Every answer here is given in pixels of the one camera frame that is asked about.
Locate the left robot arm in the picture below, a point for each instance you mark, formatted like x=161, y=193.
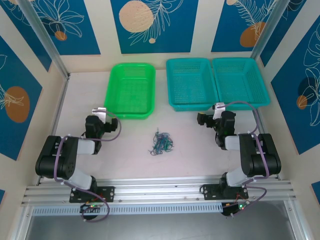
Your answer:
x=50, y=160

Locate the green plastic basket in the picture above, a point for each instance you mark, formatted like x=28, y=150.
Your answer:
x=130, y=92

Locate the teal plastic basket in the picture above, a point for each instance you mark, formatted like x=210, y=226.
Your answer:
x=190, y=85
x=240, y=82

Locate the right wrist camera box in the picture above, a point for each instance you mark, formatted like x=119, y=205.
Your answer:
x=218, y=110

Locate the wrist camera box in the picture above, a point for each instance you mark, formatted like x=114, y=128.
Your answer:
x=218, y=110
x=100, y=112

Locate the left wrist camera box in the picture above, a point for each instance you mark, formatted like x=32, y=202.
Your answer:
x=100, y=112

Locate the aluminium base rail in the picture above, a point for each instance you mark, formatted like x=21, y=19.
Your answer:
x=162, y=190

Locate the aluminium corner post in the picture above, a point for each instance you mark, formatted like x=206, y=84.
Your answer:
x=47, y=42
x=267, y=27

